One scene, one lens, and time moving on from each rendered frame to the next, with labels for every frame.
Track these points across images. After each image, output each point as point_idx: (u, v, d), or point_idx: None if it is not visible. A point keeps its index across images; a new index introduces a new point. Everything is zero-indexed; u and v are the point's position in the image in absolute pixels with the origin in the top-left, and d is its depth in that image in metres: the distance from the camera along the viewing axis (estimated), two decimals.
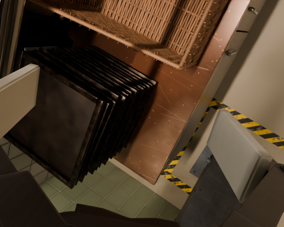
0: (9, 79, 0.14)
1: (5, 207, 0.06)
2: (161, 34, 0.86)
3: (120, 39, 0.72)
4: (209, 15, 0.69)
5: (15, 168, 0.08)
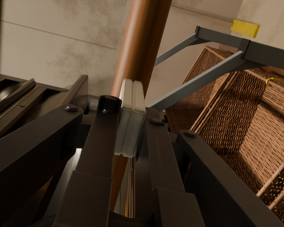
0: (129, 94, 0.17)
1: (73, 197, 0.07)
2: None
3: None
4: None
5: (111, 174, 0.09)
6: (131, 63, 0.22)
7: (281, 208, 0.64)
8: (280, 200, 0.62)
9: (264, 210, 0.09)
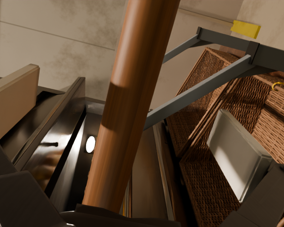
0: (9, 79, 0.14)
1: (5, 207, 0.06)
2: None
3: None
4: None
5: (15, 168, 0.08)
6: (128, 79, 0.17)
7: None
8: None
9: None
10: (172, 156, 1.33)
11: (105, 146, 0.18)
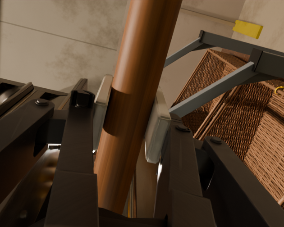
0: (106, 89, 0.17)
1: (60, 196, 0.07)
2: None
3: None
4: None
5: (93, 170, 0.09)
6: (130, 80, 0.17)
7: None
8: None
9: None
10: None
11: (107, 147, 0.18)
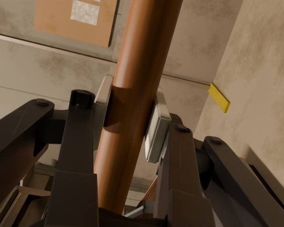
0: (106, 89, 0.17)
1: (60, 196, 0.07)
2: None
3: None
4: None
5: (93, 170, 0.09)
6: (131, 80, 0.17)
7: None
8: None
9: None
10: None
11: (107, 147, 0.18)
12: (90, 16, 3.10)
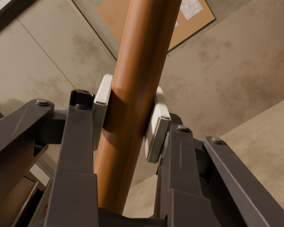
0: (106, 89, 0.17)
1: (60, 196, 0.07)
2: None
3: None
4: None
5: (93, 170, 0.09)
6: (130, 81, 0.17)
7: None
8: None
9: None
10: None
11: (107, 147, 0.18)
12: None
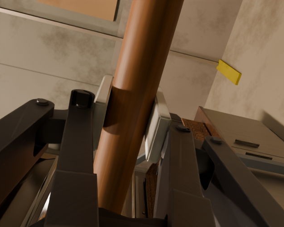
0: (106, 89, 0.17)
1: (59, 196, 0.07)
2: None
3: None
4: None
5: (93, 170, 0.09)
6: (131, 79, 0.17)
7: None
8: None
9: None
10: None
11: (107, 146, 0.18)
12: None
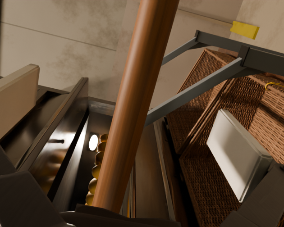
0: (9, 79, 0.14)
1: (5, 207, 0.06)
2: None
3: None
4: None
5: (15, 168, 0.08)
6: (133, 88, 0.23)
7: None
8: None
9: None
10: (172, 152, 1.38)
11: (115, 138, 0.24)
12: None
